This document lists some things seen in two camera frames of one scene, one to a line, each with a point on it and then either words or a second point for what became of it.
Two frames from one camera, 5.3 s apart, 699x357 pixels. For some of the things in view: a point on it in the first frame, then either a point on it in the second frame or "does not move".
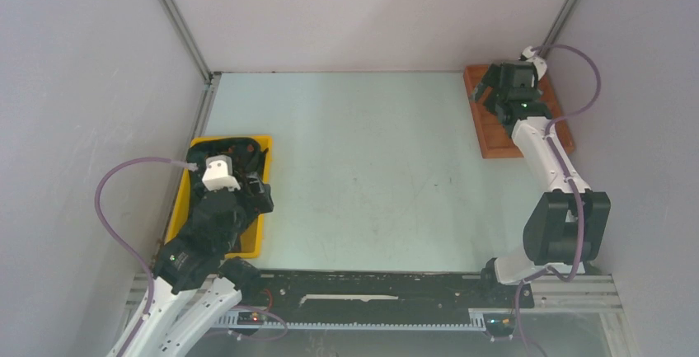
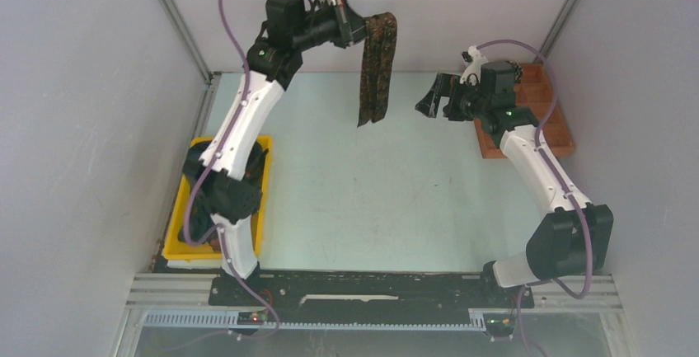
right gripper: (492, 80) to (445, 85)
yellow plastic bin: (252, 239) does not move
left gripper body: (256, 203) to (330, 24)
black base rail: (387, 291) does not move
